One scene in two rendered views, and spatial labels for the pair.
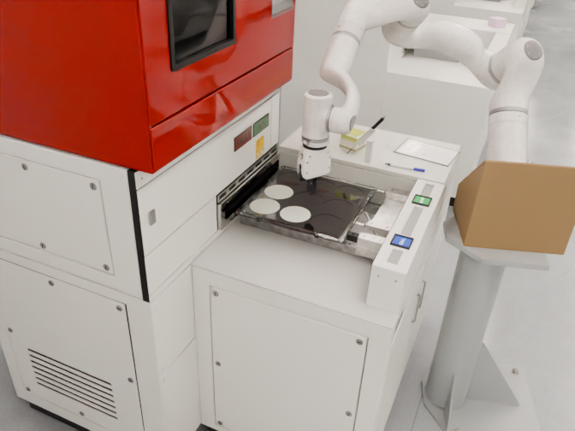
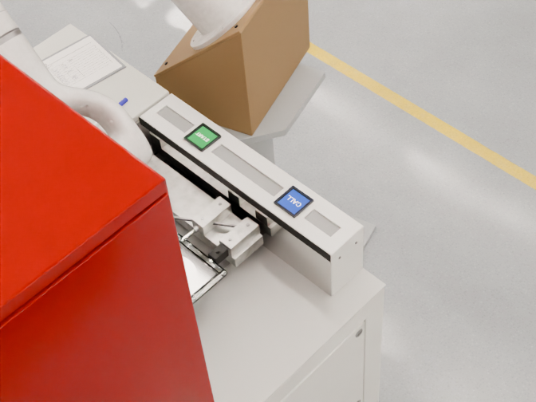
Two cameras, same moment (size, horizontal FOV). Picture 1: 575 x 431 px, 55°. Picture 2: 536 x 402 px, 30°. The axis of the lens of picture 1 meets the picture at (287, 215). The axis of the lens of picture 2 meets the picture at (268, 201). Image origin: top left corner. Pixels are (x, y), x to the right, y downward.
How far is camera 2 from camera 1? 1.31 m
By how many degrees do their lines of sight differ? 50
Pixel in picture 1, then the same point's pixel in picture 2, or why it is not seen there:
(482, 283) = (268, 150)
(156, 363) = not seen: outside the picture
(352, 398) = (359, 386)
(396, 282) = (356, 242)
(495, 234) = (267, 92)
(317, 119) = not seen: hidden behind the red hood
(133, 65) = (195, 382)
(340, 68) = (62, 90)
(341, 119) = (142, 149)
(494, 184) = (253, 46)
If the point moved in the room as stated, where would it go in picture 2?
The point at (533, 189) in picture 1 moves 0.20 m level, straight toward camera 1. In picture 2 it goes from (277, 14) to (341, 58)
